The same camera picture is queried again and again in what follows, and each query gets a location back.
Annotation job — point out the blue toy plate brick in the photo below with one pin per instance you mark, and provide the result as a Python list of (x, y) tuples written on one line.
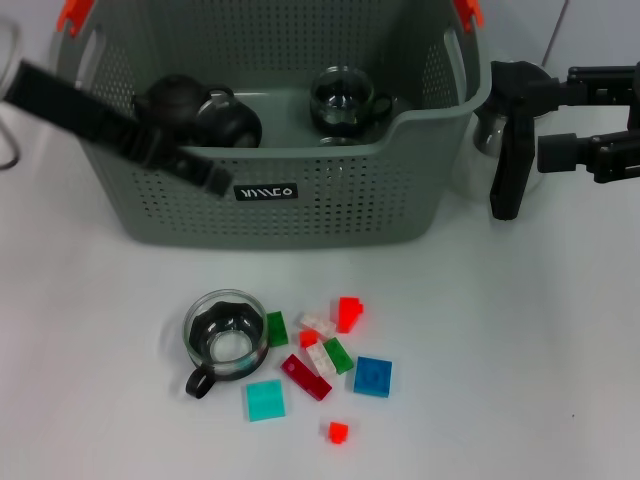
[(372, 376)]

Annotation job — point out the grey perforated storage basket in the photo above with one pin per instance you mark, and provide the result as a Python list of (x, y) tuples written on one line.
[(350, 200)]

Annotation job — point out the green toy brick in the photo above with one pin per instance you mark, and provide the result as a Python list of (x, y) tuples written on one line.
[(279, 328), (340, 356)]

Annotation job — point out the glass teacup with black holder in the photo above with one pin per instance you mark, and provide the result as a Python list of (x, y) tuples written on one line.
[(340, 112), (230, 125), (225, 350), (339, 142)]

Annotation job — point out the dark red toy brick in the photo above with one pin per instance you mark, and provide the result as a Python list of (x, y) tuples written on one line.
[(305, 376)]

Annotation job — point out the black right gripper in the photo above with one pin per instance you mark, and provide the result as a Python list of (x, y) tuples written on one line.
[(635, 100)]

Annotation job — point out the teal toy plate brick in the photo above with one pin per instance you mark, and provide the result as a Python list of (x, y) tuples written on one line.
[(265, 400)]

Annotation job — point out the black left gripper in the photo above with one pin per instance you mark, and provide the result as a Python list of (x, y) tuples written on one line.
[(75, 107)]

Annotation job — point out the white translucent toy brick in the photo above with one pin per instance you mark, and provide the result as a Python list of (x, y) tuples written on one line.
[(320, 324), (320, 360)]

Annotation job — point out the small orange toy brick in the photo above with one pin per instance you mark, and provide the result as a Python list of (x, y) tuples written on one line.
[(338, 432), (307, 339)]

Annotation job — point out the orange wedge toy brick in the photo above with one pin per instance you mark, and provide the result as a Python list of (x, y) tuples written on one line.
[(350, 315)]

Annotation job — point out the black clay teapot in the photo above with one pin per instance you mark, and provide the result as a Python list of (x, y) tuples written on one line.
[(172, 100)]

